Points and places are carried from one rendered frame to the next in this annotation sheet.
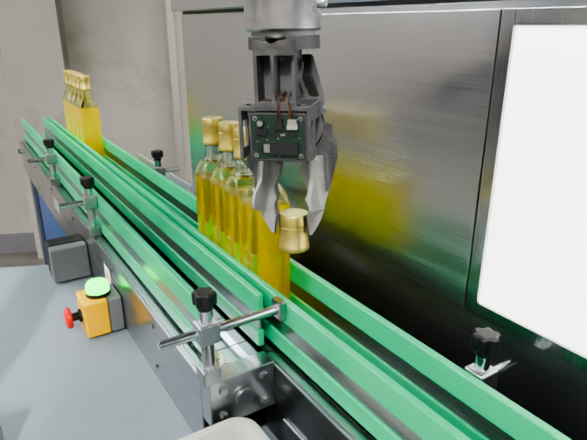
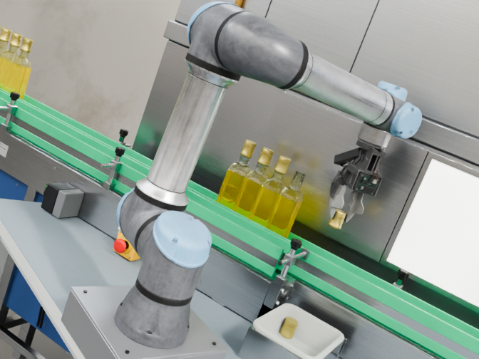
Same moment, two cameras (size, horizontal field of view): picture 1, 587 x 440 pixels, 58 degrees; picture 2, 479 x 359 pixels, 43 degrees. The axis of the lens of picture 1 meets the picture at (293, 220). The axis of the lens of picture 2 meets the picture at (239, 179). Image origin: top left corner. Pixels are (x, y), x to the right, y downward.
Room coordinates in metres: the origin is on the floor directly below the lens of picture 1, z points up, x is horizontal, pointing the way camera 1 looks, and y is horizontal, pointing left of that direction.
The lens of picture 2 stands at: (-0.58, 1.06, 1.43)
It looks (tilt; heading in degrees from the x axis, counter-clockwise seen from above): 13 degrees down; 327
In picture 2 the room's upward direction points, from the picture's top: 21 degrees clockwise
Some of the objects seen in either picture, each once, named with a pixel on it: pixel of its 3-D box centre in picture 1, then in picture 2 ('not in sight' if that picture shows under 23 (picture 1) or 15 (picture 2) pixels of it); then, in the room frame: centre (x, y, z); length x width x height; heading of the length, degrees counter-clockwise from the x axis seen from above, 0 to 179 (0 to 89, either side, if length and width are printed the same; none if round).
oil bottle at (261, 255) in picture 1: (265, 250); (280, 223); (0.73, 0.04, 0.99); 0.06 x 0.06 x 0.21; 32
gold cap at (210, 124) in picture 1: (212, 130); (248, 148); (0.88, 0.13, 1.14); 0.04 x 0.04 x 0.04
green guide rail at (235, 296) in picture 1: (100, 176); (62, 136); (1.37, 0.52, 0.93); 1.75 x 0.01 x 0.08; 33
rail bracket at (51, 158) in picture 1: (43, 163); (4, 112); (1.44, 0.70, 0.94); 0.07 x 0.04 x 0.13; 123
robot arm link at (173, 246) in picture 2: not in sight; (174, 252); (0.41, 0.51, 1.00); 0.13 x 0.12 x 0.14; 4
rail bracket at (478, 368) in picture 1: (491, 381); (396, 291); (0.48, -0.21, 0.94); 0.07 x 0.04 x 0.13; 123
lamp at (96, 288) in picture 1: (97, 286); not in sight; (0.90, 0.37, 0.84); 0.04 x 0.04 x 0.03
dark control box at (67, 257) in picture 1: (67, 258); (62, 200); (1.13, 0.53, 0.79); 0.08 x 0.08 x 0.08; 33
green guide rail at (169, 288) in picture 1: (71, 181); (45, 135); (1.33, 0.58, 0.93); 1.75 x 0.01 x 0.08; 33
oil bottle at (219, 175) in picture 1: (232, 226); (246, 205); (0.83, 0.10, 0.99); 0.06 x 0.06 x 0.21; 33
